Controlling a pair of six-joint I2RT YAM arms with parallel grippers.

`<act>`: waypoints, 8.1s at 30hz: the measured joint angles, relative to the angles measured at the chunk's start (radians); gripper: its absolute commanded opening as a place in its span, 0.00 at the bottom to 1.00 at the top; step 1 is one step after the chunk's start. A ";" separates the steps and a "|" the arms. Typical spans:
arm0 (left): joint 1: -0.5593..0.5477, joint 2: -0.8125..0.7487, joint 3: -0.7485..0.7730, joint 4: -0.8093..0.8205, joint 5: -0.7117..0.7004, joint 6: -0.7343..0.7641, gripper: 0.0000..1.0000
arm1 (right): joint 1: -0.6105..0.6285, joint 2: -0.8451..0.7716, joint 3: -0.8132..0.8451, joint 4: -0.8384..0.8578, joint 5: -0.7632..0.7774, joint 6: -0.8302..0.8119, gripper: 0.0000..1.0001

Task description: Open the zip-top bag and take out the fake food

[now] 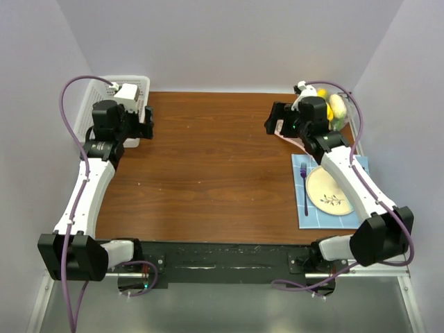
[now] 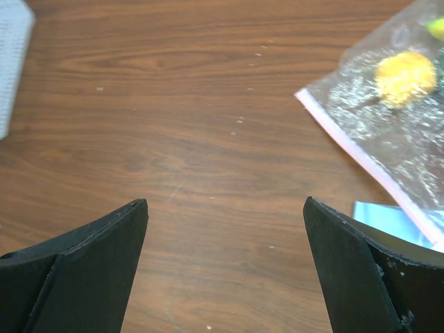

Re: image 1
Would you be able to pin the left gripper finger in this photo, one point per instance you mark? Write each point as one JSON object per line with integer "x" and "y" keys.
{"x": 148, "y": 114}
{"x": 148, "y": 131}

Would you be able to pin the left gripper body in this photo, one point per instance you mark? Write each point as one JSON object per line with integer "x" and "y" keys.
{"x": 130, "y": 125}

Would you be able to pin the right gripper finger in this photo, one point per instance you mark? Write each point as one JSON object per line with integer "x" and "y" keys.
{"x": 270, "y": 125}
{"x": 278, "y": 110}

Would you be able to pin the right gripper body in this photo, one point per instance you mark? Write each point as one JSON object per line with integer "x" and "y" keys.
{"x": 292, "y": 123}

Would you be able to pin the white perforated plastic basket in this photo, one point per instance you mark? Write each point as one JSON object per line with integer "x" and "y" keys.
{"x": 97, "y": 91}

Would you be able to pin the clear zip top bag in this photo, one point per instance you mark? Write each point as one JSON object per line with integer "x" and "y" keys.
{"x": 313, "y": 121}

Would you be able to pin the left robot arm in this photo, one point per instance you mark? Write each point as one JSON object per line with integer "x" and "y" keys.
{"x": 71, "y": 251}

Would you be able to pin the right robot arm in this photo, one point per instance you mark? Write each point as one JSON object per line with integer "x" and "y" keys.
{"x": 385, "y": 229}

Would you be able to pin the yellow fake lemon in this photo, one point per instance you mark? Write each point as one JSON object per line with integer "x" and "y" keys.
{"x": 322, "y": 93}

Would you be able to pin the fake corn cob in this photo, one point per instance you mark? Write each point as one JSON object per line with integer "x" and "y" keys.
{"x": 338, "y": 106}

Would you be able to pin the purple plastic fork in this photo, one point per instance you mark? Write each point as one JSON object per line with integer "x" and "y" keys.
{"x": 303, "y": 175}

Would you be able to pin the cream plate with leaf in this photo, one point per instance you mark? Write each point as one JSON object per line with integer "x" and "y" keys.
{"x": 324, "y": 192}

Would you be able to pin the blue checked cloth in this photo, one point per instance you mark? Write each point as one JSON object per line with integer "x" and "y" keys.
{"x": 316, "y": 219}

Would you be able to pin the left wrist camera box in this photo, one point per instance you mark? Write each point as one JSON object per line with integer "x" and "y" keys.
{"x": 128, "y": 96}

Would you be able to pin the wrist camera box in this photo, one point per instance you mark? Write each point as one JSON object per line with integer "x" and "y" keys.
{"x": 128, "y": 96}
{"x": 303, "y": 90}

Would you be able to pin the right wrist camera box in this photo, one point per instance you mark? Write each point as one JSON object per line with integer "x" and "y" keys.
{"x": 303, "y": 90}

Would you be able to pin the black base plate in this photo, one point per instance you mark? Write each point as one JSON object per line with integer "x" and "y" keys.
{"x": 224, "y": 263}

